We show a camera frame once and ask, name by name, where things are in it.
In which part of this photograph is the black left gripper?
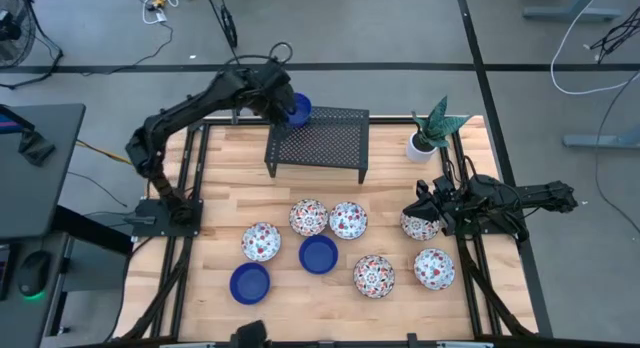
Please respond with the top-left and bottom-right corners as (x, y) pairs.
(248, 62), (300, 129)

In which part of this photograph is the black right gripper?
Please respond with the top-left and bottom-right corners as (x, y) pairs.
(402, 180), (464, 238)

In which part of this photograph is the blue mini bowl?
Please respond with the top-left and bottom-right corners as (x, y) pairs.
(288, 91), (314, 129)
(298, 234), (340, 276)
(229, 261), (272, 306)

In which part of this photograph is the red bowl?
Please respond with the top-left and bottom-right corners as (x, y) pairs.
(241, 221), (282, 263)
(328, 201), (369, 241)
(413, 247), (457, 291)
(399, 211), (442, 242)

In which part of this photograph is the black bowl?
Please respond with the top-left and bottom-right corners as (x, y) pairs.
(288, 198), (330, 238)
(353, 254), (396, 300)

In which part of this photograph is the white plant pot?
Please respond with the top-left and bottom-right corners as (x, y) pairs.
(405, 130), (439, 164)

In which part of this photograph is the black perforated metal rack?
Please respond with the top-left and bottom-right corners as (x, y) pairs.
(263, 106), (371, 185)

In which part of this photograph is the green snake plant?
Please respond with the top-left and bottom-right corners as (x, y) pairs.
(410, 95), (472, 150)

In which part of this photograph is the grey desk foot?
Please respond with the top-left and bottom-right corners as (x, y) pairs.
(522, 0), (624, 23)
(562, 122), (640, 150)

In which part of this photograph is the dark bulky object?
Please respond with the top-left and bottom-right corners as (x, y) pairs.
(229, 319), (271, 348)

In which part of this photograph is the black angular desk object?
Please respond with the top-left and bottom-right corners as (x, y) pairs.
(18, 129), (57, 168)

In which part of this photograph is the black desk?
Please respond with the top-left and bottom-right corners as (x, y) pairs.
(0, 103), (87, 241)

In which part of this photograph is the computer screen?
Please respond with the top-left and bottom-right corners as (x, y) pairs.
(0, 105), (24, 135)

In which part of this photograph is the black floor fan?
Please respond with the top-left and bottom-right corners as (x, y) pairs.
(0, 0), (65, 89)

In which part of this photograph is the black computer mouse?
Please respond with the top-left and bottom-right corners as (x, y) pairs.
(17, 250), (52, 298)

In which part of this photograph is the dark desk device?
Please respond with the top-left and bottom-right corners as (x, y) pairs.
(0, 243), (12, 302)

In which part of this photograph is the grey desk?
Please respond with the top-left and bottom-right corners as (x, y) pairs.
(0, 232), (76, 348)

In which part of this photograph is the black aluminium table frame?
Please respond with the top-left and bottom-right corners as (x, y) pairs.
(112, 115), (541, 348)

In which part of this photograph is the black cable with clamp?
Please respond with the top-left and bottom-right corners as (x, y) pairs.
(203, 0), (242, 64)

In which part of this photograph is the black floor cable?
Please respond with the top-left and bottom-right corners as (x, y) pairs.
(79, 21), (175, 78)
(594, 70), (640, 235)

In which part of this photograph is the white cable bundle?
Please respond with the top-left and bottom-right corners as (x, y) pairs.
(141, 0), (197, 26)

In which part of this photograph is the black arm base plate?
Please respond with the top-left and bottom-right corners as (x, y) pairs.
(130, 197), (204, 238)

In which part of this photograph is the yellow cable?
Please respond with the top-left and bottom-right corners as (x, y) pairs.
(74, 139), (135, 167)

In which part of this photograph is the thin black cable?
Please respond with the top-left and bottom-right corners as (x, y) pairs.
(67, 170), (130, 209)

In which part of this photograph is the white floor cable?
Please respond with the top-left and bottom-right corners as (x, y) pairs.
(549, 0), (640, 97)

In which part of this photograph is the black cable bundle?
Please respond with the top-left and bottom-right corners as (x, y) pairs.
(588, 7), (640, 65)

